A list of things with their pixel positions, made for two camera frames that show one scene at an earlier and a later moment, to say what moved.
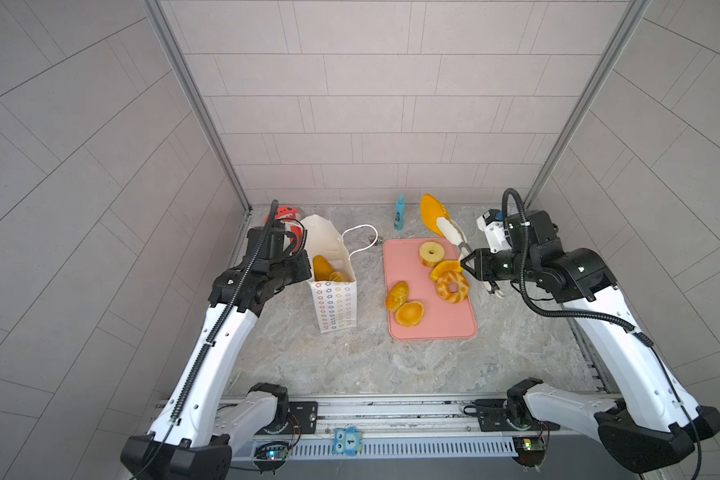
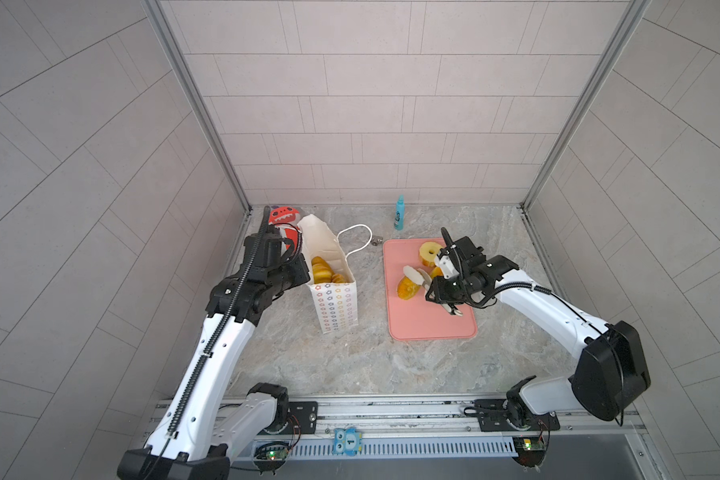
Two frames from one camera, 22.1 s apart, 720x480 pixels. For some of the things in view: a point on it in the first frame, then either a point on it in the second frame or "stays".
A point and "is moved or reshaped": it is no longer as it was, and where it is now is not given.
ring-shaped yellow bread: x=431 y=253 stays
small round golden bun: x=397 y=295 is moved or reshaped
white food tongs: x=459 y=238 is moved or reshaped
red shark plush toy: x=288 y=214 stays
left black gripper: x=300 y=261 stays
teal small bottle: x=399 y=216 stays
